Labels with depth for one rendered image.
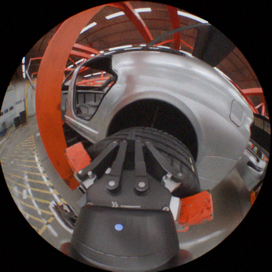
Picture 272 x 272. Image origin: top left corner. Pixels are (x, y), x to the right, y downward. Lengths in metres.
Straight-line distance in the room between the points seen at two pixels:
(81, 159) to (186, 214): 0.33
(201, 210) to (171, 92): 0.50
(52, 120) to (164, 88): 0.65
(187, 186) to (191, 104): 0.41
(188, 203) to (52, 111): 0.64
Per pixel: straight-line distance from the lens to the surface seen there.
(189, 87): 0.51
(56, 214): 0.33
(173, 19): 2.17
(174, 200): 0.21
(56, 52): 0.56
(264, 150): 3.51
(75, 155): 0.29
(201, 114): 0.51
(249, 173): 2.50
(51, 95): 0.49
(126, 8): 1.48
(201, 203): 0.22
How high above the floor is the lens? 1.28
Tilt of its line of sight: 26 degrees down
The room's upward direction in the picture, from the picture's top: 12 degrees clockwise
